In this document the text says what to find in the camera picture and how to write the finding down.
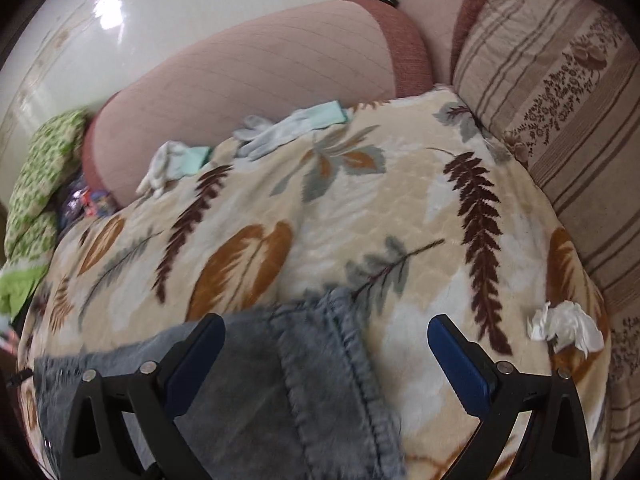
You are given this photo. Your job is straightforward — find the grey denim pants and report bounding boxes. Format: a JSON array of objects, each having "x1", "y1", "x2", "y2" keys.
[{"x1": 34, "y1": 288, "x2": 405, "y2": 479}]

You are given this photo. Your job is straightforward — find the white glove left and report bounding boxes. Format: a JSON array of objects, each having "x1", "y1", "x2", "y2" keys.
[{"x1": 136, "y1": 141, "x2": 213, "y2": 198}]

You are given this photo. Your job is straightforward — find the colourful small packet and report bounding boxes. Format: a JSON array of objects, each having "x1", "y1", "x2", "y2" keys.
[{"x1": 80, "y1": 188, "x2": 118, "y2": 218}]

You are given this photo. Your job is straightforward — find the leaf pattern bed blanket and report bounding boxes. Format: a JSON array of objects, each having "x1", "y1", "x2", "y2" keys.
[{"x1": 18, "y1": 89, "x2": 611, "y2": 479}]

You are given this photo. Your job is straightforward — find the crumpled white tissue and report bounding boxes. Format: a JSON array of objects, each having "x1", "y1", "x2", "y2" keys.
[{"x1": 526, "y1": 300, "x2": 604, "y2": 358}]

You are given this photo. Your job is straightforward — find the striped floral cushion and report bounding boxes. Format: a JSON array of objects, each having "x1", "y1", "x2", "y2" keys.
[{"x1": 451, "y1": 0, "x2": 639, "y2": 479}]

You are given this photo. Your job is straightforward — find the green patterned quilt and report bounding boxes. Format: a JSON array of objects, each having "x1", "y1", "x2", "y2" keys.
[{"x1": 1, "y1": 108, "x2": 90, "y2": 318}]

